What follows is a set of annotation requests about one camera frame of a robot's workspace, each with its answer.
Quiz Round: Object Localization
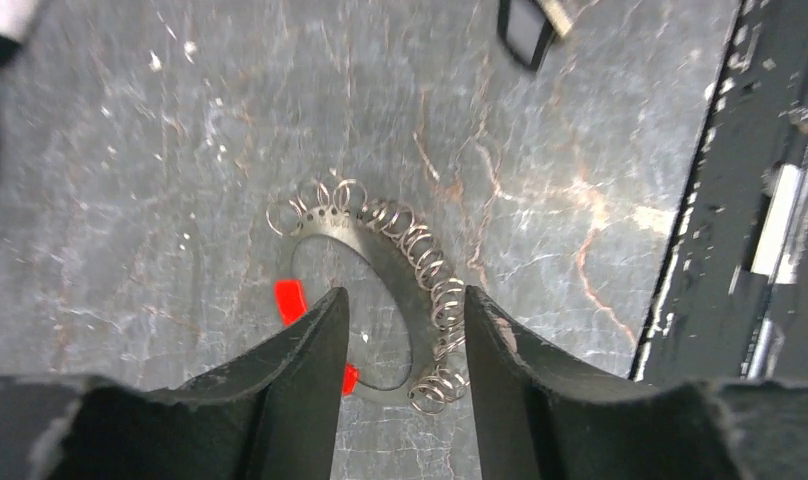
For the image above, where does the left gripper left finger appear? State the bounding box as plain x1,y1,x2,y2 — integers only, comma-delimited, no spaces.
51,287,349,479

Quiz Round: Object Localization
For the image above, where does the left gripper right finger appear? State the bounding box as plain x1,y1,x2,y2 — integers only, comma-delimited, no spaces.
464,286,742,479

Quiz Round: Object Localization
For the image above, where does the metal keyring with red handle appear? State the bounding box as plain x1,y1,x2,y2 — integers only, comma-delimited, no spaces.
265,175,469,416

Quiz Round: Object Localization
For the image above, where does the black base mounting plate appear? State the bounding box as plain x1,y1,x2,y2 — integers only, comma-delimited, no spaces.
630,1,808,385

